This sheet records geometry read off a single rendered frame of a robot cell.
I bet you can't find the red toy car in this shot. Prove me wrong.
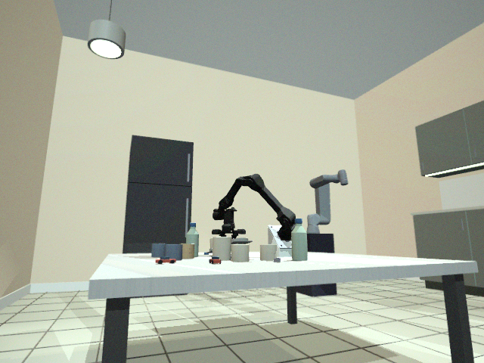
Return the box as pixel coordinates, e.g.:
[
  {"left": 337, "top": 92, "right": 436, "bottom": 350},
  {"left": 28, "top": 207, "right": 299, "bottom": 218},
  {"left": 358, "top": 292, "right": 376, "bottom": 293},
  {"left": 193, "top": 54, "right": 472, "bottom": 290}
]
[
  {"left": 209, "top": 256, "right": 222, "bottom": 264},
  {"left": 155, "top": 257, "right": 176, "bottom": 265}
]

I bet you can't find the pale green bottle with blue cap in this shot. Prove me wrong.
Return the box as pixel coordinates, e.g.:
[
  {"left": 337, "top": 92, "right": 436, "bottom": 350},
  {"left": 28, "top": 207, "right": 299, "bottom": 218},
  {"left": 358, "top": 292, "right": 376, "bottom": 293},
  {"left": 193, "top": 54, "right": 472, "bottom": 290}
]
[{"left": 291, "top": 219, "right": 308, "bottom": 261}]

